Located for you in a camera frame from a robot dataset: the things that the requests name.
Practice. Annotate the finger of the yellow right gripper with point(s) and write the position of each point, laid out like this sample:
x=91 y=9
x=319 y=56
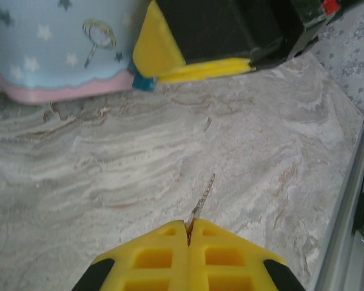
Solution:
x=206 y=71
x=156 y=45

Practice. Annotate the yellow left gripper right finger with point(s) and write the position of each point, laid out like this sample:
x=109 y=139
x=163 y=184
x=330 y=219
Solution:
x=224 y=242

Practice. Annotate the blue pink cartoon tin box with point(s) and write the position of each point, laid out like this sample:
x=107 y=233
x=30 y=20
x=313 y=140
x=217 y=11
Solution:
x=48 y=48

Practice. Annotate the aluminium table edge rail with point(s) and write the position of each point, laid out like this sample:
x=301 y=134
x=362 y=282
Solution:
x=342 y=218

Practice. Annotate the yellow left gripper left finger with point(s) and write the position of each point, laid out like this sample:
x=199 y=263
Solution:
x=157 y=242

